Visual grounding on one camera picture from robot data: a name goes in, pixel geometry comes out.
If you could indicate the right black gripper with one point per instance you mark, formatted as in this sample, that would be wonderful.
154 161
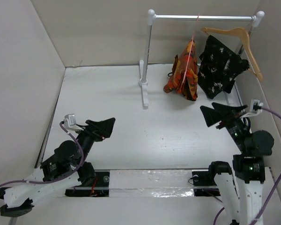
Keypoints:
212 115

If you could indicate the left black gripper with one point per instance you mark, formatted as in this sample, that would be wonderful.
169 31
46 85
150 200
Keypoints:
95 129

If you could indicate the orange camouflage trousers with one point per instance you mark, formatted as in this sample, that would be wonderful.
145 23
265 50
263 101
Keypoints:
189 88

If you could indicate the pink wire hanger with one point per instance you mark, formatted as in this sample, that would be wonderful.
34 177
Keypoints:
190 49

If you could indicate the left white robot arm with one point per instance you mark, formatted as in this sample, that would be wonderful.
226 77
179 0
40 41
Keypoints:
66 168

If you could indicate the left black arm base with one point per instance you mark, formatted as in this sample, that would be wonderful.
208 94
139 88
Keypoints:
98 188

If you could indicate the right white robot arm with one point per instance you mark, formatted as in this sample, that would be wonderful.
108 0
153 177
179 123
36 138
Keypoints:
241 183

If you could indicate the wooden clothes hanger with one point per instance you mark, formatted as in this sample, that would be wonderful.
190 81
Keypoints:
243 35

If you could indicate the black white patterned garment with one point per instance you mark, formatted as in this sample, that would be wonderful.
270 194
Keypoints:
219 68

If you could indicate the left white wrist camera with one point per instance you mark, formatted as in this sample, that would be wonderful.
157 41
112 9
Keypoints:
69 123

